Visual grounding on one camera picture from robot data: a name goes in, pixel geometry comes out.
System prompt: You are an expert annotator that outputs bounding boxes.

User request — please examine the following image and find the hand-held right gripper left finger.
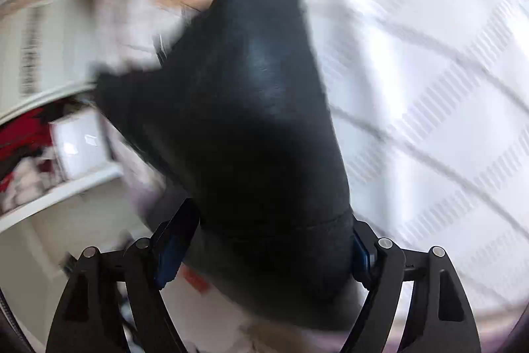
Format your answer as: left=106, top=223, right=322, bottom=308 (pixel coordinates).
left=45, top=198, right=201, bottom=353

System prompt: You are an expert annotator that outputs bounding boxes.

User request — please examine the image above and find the white quilted mat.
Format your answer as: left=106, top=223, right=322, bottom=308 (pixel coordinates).
left=95, top=0, right=529, bottom=337

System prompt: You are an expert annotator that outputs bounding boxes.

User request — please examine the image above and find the black leather jacket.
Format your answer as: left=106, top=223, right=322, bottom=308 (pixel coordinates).
left=95, top=0, right=356, bottom=331

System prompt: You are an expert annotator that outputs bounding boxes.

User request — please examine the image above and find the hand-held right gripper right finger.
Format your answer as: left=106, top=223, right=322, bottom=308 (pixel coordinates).
left=339, top=218, right=482, bottom=353

